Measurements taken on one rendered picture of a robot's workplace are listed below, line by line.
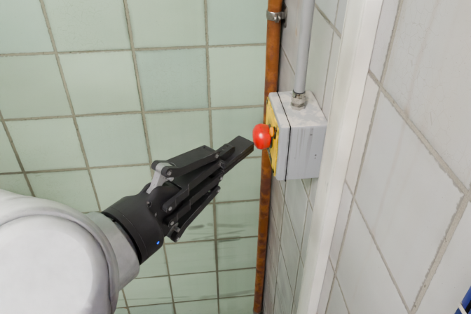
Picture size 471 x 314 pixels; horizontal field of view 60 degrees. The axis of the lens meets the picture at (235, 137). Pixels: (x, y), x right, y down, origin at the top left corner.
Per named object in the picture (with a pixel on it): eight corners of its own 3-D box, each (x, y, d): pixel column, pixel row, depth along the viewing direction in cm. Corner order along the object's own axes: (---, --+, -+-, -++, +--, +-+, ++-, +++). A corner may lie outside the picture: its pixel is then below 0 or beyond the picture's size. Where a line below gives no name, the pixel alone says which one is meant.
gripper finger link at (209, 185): (167, 221, 49) (168, 229, 50) (227, 174, 56) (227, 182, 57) (146, 206, 51) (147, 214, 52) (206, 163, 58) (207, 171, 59)
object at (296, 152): (305, 139, 70) (312, 88, 64) (321, 179, 62) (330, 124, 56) (263, 142, 69) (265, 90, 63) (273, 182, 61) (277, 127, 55)
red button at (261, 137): (272, 138, 65) (274, 117, 63) (277, 153, 62) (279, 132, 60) (250, 139, 65) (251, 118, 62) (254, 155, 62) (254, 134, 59)
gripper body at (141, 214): (90, 198, 45) (153, 158, 51) (104, 247, 50) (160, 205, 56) (134, 231, 42) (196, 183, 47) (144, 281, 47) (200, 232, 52)
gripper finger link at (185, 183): (145, 201, 50) (144, 193, 50) (206, 155, 57) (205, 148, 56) (167, 216, 48) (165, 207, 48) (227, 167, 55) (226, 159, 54)
